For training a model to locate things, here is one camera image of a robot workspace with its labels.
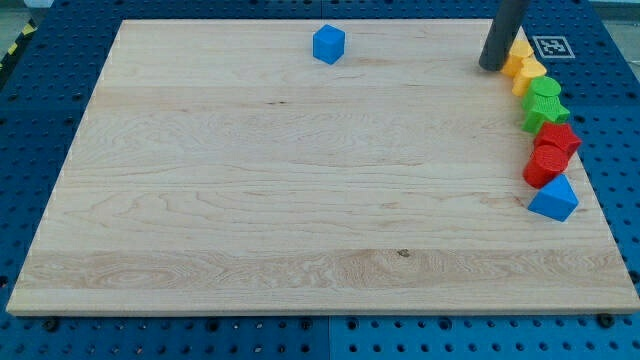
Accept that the wooden board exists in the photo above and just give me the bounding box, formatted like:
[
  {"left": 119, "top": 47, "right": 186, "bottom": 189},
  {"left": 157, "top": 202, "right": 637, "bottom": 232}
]
[{"left": 7, "top": 19, "right": 639, "bottom": 316}]

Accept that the green cylinder block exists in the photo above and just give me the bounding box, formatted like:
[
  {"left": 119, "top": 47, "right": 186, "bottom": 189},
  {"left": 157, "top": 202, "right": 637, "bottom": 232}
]
[{"left": 521, "top": 76, "right": 561, "bottom": 110}]

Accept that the black bolt front right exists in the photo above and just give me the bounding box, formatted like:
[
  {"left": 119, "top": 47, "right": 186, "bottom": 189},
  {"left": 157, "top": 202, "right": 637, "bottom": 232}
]
[{"left": 596, "top": 313, "right": 616, "bottom": 329}]

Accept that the blue cube block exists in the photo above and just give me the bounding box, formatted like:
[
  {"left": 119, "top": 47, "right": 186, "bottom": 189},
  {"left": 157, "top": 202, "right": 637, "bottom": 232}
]
[{"left": 312, "top": 25, "right": 346, "bottom": 65}]

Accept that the white fiducial marker tag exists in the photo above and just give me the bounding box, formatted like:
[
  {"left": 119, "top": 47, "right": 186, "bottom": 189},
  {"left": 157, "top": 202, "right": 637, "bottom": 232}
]
[{"left": 532, "top": 35, "right": 575, "bottom": 59}]

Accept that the red cylinder block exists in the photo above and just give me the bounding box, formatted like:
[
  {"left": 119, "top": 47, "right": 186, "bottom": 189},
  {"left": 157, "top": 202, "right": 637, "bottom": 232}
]
[{"left": 523, "top": 145, "right": 569, "bottom": 189}]

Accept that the yellow heart block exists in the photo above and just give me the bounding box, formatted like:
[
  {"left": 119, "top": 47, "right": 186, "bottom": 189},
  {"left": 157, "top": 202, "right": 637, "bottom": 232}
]
[{"left": 512, "top": 58, "right": 547, "bottom": 97}]

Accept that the yellow hexagon block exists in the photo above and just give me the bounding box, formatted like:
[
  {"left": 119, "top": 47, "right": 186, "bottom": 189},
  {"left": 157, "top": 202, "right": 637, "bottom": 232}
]
[{"left": 501, "top": 39, "right": 534, "bottom": 77}]

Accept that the black bolt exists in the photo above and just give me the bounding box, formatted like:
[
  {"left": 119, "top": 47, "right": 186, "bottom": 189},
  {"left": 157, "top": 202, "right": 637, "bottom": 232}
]
[
  {"left": 596, "top": 313, "right": 616, "bottom": 329},
  {"left": 41, "top": 317, "right": 60, "bottom": 333}
]

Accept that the green star block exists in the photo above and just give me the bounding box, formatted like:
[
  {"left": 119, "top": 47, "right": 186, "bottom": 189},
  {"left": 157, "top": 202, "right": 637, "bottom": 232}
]
[{"left": 522, "top": 96, "right": 570, "bottom": 134}]

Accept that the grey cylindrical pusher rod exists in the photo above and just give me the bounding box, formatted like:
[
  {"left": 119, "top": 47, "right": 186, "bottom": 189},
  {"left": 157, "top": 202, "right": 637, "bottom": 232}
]
[{"left": 479, "top": 0, "right": 530, "bottom": 71}]

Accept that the white object top left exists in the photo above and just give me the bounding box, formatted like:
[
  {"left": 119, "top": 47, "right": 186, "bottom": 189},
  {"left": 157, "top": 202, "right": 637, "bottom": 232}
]
[{"left": 23, "top": 0, "right": 54, "bottom": 9}]

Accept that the yellow black hazard tape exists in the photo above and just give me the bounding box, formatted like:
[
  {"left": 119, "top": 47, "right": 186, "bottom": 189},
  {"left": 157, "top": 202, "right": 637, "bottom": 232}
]
[{"left": 1, "top": 19, "right": 38, "bottom": 74}]

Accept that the red star block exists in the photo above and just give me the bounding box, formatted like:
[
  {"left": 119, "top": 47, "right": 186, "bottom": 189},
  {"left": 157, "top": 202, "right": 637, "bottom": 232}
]
[{"left": 533, "top": 122, "right": 582, "bottom": 158}]

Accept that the black bolt front left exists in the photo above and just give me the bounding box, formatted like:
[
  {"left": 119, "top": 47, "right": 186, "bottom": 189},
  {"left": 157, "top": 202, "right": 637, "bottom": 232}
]
[{"left": 41, "top": 317, "right": 60, "bottom": 333}]

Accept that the blue triangular prism block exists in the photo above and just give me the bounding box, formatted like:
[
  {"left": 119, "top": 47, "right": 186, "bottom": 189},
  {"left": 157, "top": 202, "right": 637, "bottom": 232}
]
[{"left": 527, "top": 174, "right": 579, "bottom": 222}]

